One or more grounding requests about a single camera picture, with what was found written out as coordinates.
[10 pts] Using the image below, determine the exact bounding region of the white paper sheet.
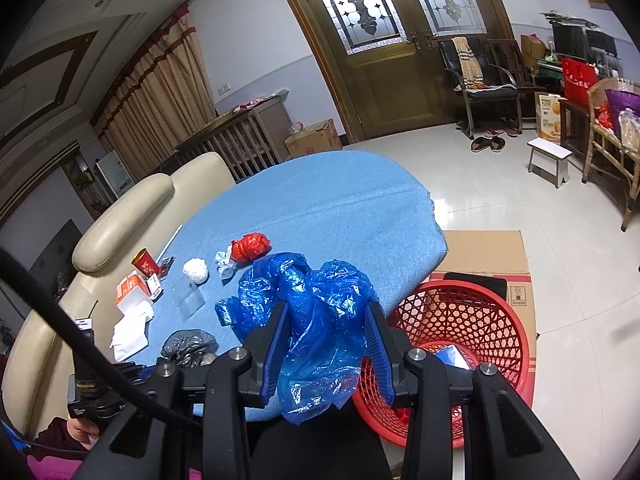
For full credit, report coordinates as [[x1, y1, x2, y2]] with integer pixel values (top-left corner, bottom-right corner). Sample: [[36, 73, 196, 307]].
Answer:
[[109, 310, 151, 362]]

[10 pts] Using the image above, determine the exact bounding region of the clear plastic sheet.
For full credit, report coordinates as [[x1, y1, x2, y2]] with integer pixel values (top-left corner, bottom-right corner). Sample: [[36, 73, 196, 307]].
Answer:
[[172, 280, 206, 320]]

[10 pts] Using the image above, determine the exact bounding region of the black metal chair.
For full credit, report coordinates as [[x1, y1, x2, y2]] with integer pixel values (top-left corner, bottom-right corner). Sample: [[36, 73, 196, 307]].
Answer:
[[440, 37, 523, 140]]

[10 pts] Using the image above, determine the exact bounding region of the red plastic bag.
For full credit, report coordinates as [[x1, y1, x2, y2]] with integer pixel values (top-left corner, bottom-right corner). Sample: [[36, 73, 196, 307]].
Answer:
[[230, 232, 272, 264]]

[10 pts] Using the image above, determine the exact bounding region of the beige leather sofa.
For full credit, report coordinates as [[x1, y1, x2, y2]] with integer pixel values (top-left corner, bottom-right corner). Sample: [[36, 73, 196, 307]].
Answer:
[[0, 151, 238, 441]]

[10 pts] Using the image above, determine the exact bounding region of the beige curtain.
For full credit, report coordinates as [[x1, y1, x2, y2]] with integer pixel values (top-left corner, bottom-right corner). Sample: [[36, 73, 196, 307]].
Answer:
[[90, 2, 218, 161]]

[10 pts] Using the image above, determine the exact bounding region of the white stool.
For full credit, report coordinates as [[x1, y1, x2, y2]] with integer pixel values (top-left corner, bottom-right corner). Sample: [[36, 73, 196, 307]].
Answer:
[[526, 137, 572, 189]]

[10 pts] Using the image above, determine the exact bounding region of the flat cardboard sheet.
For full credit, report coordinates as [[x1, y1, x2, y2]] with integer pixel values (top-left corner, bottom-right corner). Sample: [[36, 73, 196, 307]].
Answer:
[[427, 230, 538, 341]]

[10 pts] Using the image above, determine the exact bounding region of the person's left forearm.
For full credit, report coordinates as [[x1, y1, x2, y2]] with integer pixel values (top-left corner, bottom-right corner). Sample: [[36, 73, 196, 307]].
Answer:
[[20, 416, 101, 480]]

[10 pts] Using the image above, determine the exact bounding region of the dark wooden display cabinet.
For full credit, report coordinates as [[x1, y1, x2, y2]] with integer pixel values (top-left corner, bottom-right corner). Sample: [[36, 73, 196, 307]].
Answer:
[[60, 142, 108, 221]]

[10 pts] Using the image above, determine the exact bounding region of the dark wooden side table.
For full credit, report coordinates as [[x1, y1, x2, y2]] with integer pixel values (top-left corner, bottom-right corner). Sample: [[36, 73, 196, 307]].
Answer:
[[559, 97, 593, 161]]

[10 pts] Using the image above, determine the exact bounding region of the blue plastic bag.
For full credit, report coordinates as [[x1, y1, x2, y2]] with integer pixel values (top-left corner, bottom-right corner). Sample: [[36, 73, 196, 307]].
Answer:
[[215, 252, 383, 426]]

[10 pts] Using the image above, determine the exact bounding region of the white standing appliance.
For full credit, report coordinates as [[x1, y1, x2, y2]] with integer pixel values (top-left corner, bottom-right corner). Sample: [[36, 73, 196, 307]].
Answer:
[[95, 150, 133, 201]]

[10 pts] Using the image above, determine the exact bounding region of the purple cushion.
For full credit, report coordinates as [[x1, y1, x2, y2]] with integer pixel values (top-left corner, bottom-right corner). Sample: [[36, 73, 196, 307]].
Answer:
[[605, 89, 640, 128]]

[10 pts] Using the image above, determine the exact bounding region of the wicker chair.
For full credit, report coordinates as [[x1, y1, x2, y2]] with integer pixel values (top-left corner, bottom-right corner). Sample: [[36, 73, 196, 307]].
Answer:
[[580, 77, 640, 233]]

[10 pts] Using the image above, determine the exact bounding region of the white drinking straw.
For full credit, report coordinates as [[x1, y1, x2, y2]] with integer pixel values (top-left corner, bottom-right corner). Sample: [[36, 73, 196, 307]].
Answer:
[[157, 224, 183, 263]]

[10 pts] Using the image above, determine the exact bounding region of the red plastic basket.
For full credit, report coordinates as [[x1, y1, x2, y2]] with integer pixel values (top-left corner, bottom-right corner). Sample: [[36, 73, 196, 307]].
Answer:
[[350, 280, 538, 450]]

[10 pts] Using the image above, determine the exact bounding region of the white folded tissue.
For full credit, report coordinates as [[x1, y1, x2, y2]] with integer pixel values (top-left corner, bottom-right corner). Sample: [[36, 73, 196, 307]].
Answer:
[[127, 300, 156, 323]]

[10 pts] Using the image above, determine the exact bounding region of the striped scarf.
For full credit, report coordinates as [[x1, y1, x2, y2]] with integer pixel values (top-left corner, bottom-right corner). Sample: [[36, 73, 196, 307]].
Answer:
[[452, 37, 483, 88]]

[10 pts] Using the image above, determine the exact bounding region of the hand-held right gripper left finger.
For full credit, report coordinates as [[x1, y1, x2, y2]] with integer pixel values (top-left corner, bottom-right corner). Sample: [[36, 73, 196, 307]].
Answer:
[[87, 301, 291, 480]]

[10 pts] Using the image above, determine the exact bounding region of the blue white carton box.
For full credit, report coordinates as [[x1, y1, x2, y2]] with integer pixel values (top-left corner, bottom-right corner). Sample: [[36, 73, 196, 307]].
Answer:
[[432, 344, 473, 371]]

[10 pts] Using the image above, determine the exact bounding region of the clear plastic bag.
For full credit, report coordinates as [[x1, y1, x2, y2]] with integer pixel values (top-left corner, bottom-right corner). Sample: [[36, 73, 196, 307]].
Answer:
[[617, 110, 640, 153]]

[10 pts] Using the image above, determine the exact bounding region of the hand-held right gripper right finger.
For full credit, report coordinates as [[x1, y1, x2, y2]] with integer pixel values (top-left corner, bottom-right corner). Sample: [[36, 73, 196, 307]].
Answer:
[[363, 301, 581, 480]]

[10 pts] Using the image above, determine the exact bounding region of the red paper cup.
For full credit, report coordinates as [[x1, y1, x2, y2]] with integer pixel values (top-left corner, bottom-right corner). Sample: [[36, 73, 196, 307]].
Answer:
[[131, 247, 161, 281]]

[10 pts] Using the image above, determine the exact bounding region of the person's left hand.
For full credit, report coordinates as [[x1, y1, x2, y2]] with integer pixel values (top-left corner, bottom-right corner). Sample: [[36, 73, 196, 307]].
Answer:
[[65, 416, 104, 454]]

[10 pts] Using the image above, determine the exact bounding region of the clear plastic wrapper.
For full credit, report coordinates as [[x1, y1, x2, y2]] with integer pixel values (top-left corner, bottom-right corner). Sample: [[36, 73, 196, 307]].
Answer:
[[215, 249, 241, 281]]

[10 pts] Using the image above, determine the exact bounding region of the black television screen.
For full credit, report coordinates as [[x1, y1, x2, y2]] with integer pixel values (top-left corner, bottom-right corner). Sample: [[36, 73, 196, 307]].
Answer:
[[27, 217, 83, 281]]

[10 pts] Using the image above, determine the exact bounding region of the blue tablecloth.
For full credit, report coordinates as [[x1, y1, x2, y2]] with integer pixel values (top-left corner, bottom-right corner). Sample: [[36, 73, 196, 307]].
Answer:
[[107, 150, 448, 423]]

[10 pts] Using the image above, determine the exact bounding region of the red gift bag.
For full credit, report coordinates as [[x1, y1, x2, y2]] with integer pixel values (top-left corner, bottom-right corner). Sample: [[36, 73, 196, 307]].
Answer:
[[560, 57, 599, 103]]

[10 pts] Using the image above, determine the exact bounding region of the black plastic bag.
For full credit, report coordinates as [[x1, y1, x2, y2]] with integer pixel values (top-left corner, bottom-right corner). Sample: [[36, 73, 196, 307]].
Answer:
[[159, 329, 219, 368]]

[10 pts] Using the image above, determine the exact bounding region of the black cable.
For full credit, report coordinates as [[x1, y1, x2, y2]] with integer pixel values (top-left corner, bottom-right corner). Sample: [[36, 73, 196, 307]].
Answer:
[[0, 247, 206, 436]]

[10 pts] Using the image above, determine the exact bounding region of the yellow white carton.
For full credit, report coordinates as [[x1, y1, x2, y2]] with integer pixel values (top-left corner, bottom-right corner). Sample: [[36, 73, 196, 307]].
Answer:
[[535, 91, 568, 142]]

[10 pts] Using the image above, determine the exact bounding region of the open brown cardboard box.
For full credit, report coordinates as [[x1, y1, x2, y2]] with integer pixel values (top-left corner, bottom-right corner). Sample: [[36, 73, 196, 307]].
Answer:
[[520, 34, 546, 71]]

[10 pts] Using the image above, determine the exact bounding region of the wooden double door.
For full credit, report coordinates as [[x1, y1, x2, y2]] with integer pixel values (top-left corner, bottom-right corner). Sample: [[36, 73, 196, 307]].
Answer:
[[265, 0, 516, 143]]

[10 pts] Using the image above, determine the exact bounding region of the dark wooden armchair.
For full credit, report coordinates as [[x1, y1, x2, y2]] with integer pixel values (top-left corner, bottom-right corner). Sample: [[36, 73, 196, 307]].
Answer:
[[487, 37, 543, 96]]

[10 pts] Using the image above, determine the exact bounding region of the black monitor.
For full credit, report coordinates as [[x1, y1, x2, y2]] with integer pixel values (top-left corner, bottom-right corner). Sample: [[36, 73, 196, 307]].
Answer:
[[550, 22, 618, 63]]

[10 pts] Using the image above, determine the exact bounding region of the orange white tissue pack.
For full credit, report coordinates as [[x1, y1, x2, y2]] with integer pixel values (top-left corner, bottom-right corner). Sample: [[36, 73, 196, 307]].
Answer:
[[116, 270, 151, 311]]

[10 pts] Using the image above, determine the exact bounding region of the white paper ball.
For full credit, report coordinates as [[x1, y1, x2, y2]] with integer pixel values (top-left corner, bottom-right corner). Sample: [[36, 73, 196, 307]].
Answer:
[[182, 258, 208, 285]]

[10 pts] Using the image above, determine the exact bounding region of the black flat pad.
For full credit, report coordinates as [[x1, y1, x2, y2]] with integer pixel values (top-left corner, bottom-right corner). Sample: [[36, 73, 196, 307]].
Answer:
[[442, 271, 509, 311]]

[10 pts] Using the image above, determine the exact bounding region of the wooden crib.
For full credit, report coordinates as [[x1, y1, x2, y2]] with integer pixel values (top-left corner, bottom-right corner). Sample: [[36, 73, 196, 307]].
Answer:
[[175, 95, 296, 183]]

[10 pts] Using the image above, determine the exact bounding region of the pink cloth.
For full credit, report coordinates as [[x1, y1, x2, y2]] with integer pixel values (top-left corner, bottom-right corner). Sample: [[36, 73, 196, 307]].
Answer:
[[231, 96, 273, 111]]

